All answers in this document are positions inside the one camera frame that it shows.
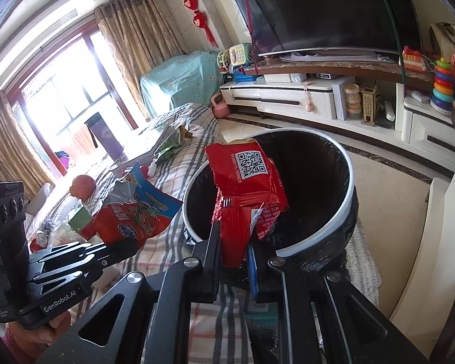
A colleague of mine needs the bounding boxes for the white television cabinet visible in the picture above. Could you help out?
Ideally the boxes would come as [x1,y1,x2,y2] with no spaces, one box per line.
[219,59,455,167]

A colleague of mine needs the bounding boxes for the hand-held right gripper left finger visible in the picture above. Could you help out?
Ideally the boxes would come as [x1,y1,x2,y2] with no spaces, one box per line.
[34,222,222,364]

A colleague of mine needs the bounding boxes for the red apple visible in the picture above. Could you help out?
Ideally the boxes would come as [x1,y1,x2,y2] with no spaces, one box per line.
[70,174,96,200]

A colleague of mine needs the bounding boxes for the purple water bottle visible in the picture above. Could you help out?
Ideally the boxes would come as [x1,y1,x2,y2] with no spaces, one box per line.
[84,112,125,156]

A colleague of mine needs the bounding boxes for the green snack bag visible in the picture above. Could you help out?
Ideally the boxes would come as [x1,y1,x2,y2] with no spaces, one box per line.
[153,127,194,162]

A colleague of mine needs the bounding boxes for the wooden framed window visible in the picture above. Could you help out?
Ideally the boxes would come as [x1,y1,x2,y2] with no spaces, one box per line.
[8,26,145,175]

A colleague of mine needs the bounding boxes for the illustrated cover book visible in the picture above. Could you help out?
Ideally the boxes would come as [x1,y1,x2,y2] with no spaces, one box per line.
[134,123,180,160]

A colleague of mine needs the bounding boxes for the black television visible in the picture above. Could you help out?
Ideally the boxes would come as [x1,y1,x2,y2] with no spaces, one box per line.
[227,0,423,59]

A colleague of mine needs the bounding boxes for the teal furniture cover cloth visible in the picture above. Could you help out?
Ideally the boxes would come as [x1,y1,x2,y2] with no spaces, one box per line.
[140,49,222,120]

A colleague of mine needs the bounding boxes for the white flat box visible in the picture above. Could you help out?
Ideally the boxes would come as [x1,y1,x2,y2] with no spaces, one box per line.
[265,73,308,83]

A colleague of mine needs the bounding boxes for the rainbow stacking ring toy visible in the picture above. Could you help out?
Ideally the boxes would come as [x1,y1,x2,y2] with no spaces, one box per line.
[429,57,455,116]

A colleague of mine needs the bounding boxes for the person's left hand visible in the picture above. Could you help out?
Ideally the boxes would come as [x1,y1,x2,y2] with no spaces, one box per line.
[2,303,80,364]

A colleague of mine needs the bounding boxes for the white bin with black liner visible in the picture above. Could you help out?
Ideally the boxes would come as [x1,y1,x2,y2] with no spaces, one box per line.
[182,129,359,275]

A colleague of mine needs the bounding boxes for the beige patterned curtain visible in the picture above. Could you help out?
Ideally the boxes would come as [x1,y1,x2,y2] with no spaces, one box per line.
[0,91,56,201]
[94,0,186,118]

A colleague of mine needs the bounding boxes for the wooden building model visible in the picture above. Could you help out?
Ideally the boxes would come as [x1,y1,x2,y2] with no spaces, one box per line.
[360,85,378,126]

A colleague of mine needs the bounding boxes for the red and blue snack bag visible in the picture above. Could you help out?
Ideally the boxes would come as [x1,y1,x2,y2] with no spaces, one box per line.
[79,162,183,253]

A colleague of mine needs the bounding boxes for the yellow toy cash register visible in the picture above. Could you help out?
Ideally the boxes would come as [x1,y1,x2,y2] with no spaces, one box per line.
[228,43,251,67]

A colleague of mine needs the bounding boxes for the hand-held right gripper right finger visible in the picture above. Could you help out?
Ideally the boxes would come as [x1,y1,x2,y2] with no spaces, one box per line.
[246,243,429,364]

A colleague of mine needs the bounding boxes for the blue toy base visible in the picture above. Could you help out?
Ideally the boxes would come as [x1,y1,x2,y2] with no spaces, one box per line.
[229,64,258,83]

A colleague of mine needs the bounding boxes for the pink hanging toy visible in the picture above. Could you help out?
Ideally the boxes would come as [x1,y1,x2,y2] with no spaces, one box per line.
[302,81,315,113]

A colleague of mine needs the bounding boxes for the green milk carton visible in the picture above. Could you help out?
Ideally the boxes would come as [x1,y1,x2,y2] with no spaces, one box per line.
[67,202,96,240]

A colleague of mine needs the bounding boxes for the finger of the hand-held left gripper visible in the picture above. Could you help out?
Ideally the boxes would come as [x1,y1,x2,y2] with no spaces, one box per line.
[28,240,138,270]
[30,260,109,287]

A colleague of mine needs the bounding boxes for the white pillow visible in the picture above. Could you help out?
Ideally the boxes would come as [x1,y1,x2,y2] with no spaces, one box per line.
[26,182,56,217]

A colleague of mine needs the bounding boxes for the red hanging ornaments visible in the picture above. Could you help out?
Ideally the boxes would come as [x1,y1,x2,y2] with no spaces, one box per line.
[168,0,218,48]

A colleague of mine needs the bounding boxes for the green and white toy basket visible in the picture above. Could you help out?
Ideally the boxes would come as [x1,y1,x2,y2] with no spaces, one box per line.
[217,49,232,73]

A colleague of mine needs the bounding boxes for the yellow lidded jar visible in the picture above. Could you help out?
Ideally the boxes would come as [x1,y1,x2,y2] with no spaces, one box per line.
[344,83,361,120]

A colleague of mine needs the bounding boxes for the red toy telephone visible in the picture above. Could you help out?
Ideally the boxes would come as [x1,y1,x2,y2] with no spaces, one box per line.
[402,45,435,72]

